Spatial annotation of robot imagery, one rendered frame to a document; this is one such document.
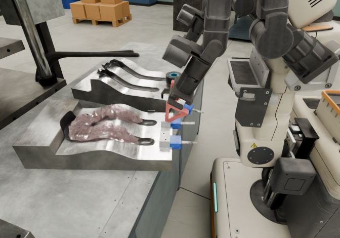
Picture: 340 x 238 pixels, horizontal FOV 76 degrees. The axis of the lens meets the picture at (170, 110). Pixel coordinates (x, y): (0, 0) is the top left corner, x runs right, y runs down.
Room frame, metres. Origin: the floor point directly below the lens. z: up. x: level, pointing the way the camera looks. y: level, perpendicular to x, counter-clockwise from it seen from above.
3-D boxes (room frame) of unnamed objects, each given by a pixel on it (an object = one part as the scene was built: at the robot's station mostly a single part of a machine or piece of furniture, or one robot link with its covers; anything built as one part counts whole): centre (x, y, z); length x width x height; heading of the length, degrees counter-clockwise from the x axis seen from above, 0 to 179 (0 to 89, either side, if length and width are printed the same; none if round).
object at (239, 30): (5.06, -1.76, 0.46); 1.90 x 0.70 x 0.92; 154
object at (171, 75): (0.95, -0.02, 0.91); 0.08 x 0.08 x 0.04
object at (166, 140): (0.56, -0.03, 0.85); 0.13 x 0.05 x 0.05; 89
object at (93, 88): (0.98, 0.21, 0.87); 0.50 x 0.26 x 0.14; 72
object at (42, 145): (0.62, 0.24, 0.85); 0.50 x 0.26 x 0.11; 89
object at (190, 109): (0.81, -0.09, 0.83); 0.13 x 0.05 x 0.05; 67
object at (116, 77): (0.97, 0.20, 0.92); 0.35 x 0.16 x 0.09; 72
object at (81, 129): (0.62, 0.24, 0.90); 0.26 x 0.18 x 0.08; 89
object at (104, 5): (5.84, 1.69, 0.37); 1.20 x 0.82 x 0.74; 72
